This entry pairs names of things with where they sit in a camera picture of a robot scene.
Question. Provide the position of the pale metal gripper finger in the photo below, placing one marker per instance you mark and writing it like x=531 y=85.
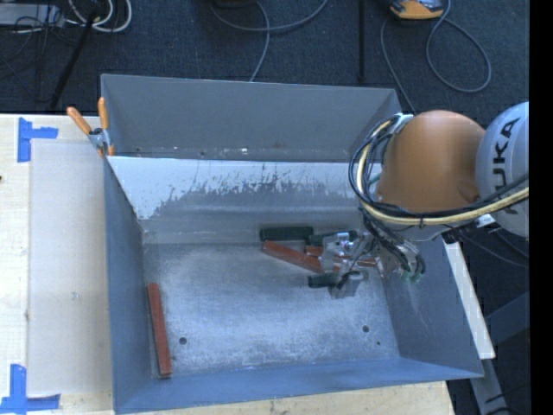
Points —
x=347 y=285
x=339 y=244

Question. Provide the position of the dark green flat block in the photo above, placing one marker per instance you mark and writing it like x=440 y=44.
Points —
x=285 y=233
x=317 y=238
x=322 y=280

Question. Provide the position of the red-brown flat block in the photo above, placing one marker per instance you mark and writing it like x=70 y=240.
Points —
x=291 y=255
x=313 y=250
x=159 y=331

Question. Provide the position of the grey metal bin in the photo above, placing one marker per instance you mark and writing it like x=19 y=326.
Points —
x=259 y=318

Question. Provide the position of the pale wood flat board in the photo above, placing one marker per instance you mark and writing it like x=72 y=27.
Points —
x=65 y=253

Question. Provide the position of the black cylinder on white bracket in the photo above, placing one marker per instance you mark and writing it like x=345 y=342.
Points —
x=484 y=221

